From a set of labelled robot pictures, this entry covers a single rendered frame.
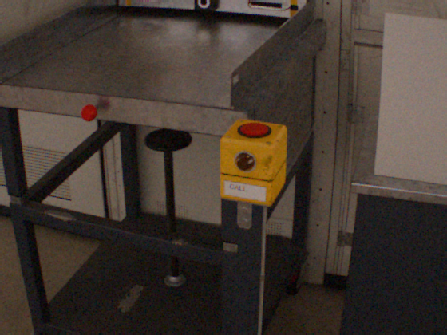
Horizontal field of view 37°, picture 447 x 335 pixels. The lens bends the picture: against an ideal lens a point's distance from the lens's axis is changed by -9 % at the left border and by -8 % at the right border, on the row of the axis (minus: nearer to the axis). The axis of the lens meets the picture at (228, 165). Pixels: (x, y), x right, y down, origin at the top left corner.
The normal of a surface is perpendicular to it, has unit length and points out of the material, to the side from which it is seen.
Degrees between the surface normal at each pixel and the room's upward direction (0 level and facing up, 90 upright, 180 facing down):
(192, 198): 90
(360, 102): 90
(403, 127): 90
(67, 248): 0
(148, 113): 90
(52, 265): 0
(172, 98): 0
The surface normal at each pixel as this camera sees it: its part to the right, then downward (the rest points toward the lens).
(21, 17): 0.82, 0.26
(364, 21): -0.33, 0.43
